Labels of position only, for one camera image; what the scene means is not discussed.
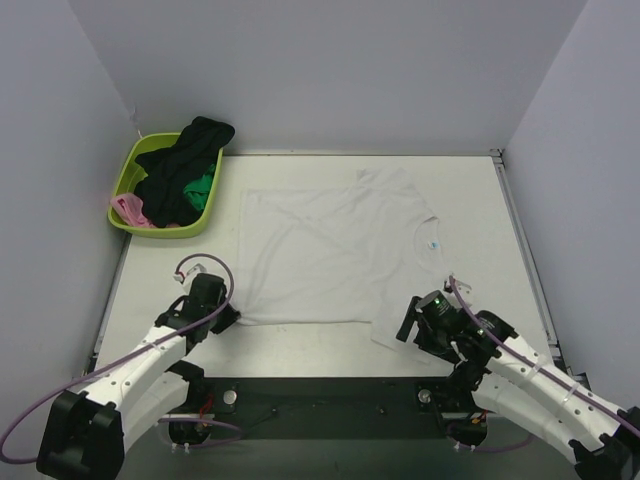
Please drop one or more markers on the lime green plastic basket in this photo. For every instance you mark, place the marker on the lime green plastic basket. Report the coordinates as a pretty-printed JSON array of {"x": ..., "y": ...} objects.
[{"x": 131, "y": 174}]

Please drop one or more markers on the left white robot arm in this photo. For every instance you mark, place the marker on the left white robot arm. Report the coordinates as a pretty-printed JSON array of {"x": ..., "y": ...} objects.
[{"x": 88, "y": 433}]

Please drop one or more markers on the green t shirt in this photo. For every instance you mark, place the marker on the green t shirt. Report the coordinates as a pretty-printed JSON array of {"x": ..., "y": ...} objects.
[{"x": 197, "y": 191}]

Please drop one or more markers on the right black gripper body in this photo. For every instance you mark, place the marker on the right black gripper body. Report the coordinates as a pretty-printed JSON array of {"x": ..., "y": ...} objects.
[{"x": 415, "y": 325}]

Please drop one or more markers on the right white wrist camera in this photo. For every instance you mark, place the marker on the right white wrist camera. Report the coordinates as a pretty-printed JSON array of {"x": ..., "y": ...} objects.
[{"x": 451, "y": 285}]

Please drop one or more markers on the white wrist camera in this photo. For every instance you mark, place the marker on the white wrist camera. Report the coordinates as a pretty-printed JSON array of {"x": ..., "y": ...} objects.
[
  {"x": 451, "y": 285},
  {"x": 183, "y": 277}
]

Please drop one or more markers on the black t shirt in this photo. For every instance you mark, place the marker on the black t shirt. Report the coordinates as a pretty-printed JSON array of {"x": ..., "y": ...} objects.
[{"x": 170, "y": 169}]

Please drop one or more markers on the pink t shirt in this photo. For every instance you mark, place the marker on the pink t shirt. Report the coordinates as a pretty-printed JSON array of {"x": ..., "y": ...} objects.
[{"x": 127, "y": 208}]

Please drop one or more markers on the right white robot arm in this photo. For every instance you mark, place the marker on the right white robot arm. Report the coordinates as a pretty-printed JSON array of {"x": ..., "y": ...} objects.
[{"x": 501, "y": 372}]

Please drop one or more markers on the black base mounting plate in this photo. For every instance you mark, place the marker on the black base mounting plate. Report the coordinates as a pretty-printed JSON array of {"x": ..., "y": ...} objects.
[{"x": 221, "y": 410}]

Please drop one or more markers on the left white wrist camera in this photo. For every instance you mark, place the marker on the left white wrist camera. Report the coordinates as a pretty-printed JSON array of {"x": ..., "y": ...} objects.
[{"x": 183, "y": 277}]

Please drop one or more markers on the white t shirt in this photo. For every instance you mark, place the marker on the white t shirt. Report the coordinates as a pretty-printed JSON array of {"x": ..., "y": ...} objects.
[{"x": 352, "y": 254}]

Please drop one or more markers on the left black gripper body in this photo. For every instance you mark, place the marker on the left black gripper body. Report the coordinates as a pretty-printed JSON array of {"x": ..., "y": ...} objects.
[{"x": 223, "y": 317}]

